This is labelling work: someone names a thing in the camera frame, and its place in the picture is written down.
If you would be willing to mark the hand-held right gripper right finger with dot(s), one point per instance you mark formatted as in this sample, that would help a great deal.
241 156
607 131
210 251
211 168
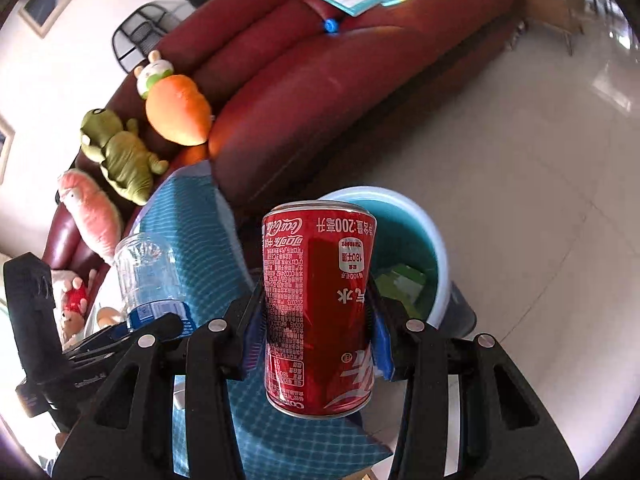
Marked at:
381 347

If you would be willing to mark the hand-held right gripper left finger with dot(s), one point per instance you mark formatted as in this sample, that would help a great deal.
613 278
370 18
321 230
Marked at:
252 332

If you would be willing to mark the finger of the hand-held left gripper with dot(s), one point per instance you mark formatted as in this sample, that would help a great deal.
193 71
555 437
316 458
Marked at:
120 342

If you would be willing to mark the clear plastic bottle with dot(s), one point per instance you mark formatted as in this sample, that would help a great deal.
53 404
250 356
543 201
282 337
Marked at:
145 270

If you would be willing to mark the red soda can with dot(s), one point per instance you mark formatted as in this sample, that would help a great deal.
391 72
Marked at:
320 285

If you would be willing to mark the blue plastic bin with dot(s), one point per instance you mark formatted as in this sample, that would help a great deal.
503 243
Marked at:
400 230

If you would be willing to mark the small bear plush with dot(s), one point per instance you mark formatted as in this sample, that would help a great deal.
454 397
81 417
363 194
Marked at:
75 305

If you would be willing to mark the green paper carton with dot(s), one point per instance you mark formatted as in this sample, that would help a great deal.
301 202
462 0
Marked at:
400 287

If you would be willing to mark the blue patterned cushion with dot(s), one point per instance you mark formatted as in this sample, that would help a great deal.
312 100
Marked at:
195 240

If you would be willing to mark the pink plush toy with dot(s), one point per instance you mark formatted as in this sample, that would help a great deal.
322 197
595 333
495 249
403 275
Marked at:
95 215

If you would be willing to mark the green dinosaur plush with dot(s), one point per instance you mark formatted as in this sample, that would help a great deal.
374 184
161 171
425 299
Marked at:
122 160

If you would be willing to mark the orange carrot plush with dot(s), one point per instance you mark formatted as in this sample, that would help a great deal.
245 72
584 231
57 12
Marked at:
180 107

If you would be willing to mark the red leather sofa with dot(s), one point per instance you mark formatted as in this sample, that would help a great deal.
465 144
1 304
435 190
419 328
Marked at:
310 85

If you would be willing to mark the white rabbit plush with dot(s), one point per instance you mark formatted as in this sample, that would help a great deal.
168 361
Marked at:
152 75

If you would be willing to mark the wooden side cabinet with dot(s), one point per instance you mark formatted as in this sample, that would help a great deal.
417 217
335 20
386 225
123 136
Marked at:
550 5

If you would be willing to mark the small framed wall picture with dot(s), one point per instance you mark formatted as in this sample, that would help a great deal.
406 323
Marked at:
5 150

